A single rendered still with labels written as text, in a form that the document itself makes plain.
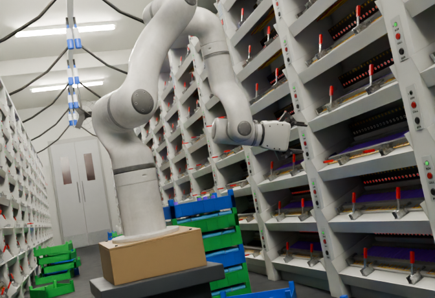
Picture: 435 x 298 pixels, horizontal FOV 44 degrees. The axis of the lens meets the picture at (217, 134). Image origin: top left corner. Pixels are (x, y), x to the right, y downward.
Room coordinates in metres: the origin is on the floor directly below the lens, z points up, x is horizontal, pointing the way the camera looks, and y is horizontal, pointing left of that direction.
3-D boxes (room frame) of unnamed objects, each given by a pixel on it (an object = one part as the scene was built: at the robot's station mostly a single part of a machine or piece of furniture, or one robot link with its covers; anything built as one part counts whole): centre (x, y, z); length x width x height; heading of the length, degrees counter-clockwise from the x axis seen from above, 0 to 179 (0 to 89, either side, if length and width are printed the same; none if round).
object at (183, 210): (2.38, 0.15, 0.44); 0.30 x 0.20 x 0.08; 115
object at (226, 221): (2.38, 0.15, 0.36); 0.30 x 0.20 x 0.08; 115
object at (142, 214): (1.51, 0.25, 0.47); 0.19 x 0.19 x 0.18
